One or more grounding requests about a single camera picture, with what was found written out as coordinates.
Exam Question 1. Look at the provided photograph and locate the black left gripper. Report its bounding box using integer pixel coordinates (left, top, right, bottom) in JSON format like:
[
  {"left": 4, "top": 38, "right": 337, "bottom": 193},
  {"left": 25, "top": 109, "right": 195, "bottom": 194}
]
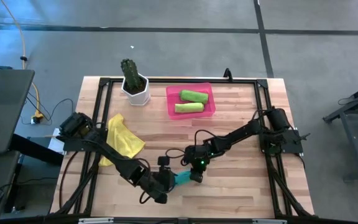
[{"left": 144, "top": 166, "right": 177, "bottom": 205}]

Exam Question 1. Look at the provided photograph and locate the teal microfiber towel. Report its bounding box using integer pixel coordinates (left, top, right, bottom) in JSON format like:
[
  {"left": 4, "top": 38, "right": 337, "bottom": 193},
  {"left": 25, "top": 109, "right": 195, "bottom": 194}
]
[{"left": 173, "top": 170, "right": 194, "bottom": 187}]

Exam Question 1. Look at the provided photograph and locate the lime microfiber towel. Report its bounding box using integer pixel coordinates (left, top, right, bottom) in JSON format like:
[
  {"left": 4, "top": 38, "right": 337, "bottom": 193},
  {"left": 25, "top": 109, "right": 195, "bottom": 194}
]
[{"left": 174, "top": 102, "right": 205, "bottom": 114}]

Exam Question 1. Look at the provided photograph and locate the yellow microfiber towel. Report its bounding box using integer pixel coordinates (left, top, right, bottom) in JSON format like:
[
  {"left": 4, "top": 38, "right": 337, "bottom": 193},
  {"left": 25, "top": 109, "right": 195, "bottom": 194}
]
[{"left": 98, "top": 113, "right": 146, "bottom": 167}]

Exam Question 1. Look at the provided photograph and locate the green microfiber towel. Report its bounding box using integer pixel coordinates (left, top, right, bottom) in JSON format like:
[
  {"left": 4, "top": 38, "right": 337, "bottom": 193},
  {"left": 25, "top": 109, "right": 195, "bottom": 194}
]
[{"left": 180, "top": 89, "right": 209, "bottom": 105}]

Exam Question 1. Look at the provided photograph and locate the pink cloth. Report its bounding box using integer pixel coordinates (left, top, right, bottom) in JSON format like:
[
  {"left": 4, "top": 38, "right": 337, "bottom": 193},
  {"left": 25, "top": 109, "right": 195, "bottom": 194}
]
[{"left": 165, "top": 82, "right": 216, "bottom": 120}]

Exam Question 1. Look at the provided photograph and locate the green cactus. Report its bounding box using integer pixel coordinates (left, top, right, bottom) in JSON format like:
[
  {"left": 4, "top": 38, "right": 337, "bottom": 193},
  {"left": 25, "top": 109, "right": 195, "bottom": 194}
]
[{"left": 120, "top": 58, "right": 144, "bottom": 91}]

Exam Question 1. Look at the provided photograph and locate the white paper sheet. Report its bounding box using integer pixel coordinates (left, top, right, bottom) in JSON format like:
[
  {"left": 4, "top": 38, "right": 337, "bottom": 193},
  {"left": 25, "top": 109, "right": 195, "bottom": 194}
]
[{"left": 47, "top": 128, "right": 66, "bottom": 154}]

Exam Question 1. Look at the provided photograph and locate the black metal stand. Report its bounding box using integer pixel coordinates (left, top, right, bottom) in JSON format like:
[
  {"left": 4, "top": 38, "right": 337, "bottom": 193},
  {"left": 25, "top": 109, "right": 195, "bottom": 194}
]
[{"left": 323, "top": 79, "right": 358, "bottom": 181}]

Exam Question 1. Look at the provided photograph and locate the black side desk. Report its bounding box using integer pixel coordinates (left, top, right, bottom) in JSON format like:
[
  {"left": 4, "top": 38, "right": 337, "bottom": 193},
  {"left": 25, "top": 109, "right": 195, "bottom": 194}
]
[{"left": 0, "top": 68, "right": 35, "bottom": 156}]

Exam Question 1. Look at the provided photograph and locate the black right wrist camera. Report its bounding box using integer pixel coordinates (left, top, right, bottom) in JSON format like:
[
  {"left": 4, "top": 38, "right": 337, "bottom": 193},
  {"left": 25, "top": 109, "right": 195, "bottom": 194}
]
[{"left": 190, "top": 169, "right": 204, "bottom": 184}]

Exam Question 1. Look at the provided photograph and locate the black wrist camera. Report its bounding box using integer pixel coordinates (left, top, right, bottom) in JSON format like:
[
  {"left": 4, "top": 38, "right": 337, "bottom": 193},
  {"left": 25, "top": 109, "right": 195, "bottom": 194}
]
[
  {"left": 190, "top": 169, "right": 204, "bottom": 184},
  {"left": 157, "top": 156, "right": 172, "bottom": 169}
]

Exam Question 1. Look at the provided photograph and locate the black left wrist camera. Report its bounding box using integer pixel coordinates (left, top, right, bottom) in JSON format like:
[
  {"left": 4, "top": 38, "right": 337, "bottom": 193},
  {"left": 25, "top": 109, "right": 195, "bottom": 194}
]
[{"left": 157, "top": 156, "right": 172, "bottom": 169}]

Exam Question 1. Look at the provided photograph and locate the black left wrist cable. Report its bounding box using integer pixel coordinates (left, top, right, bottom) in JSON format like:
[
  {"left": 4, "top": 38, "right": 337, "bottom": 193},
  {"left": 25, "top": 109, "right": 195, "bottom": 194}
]
[{"left": 137, "top": 190, "right": 155, "bottom": 205}]

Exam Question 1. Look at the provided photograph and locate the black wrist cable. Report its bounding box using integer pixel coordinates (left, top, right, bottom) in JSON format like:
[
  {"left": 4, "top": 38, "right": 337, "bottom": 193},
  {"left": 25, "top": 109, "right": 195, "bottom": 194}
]
[
  {"left": 165, "top": 129, "right": 220, "bottom": 166},
  {"left": 137, "top": 190, "right": 155, "bottom": 205}
]

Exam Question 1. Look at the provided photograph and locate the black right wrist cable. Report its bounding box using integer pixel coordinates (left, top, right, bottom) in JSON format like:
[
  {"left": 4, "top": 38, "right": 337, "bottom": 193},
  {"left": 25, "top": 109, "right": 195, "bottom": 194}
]
[{"left": 165, "top": 129, "right": 220, "bottom": 166}]

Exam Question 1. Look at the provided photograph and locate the silver aluminium bracket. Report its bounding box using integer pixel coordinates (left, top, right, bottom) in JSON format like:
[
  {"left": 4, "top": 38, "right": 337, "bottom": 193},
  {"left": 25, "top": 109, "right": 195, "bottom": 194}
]
[
  {"left": 78, "top": 217, "right": 114, "bottom": 224},
  {"left": 252, "top": 218, "right": 288, "bottom": 224}
]

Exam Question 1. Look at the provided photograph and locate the black aluminium table frame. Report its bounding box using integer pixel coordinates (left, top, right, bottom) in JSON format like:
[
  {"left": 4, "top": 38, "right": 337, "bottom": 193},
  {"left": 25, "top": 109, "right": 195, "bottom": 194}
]
[{"left": 50, "top": 76, "right": 315, "bottom": 224}]

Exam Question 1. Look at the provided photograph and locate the small black bracket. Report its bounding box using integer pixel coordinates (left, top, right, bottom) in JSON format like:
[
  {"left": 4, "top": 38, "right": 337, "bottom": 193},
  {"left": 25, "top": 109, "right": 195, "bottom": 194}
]
[{"left": 223, "top": 67, "right": 234, "bottom": 82}]

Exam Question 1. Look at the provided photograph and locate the black floor cable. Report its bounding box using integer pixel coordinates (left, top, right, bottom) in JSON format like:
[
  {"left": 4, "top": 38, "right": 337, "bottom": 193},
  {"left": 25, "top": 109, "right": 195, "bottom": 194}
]
[
  {"left": 337, "top": 93, "right": 358, "bottom": 106},
  {"left": 25, "top": 97, "right": 76, "bottom": 126}
]

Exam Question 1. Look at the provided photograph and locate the yellow floor cable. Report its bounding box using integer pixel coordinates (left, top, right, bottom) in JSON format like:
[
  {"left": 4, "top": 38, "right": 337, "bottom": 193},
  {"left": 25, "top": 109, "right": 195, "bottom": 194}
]
[{"left": 0, "top": 0, "right": 45, "bottom": 124}]

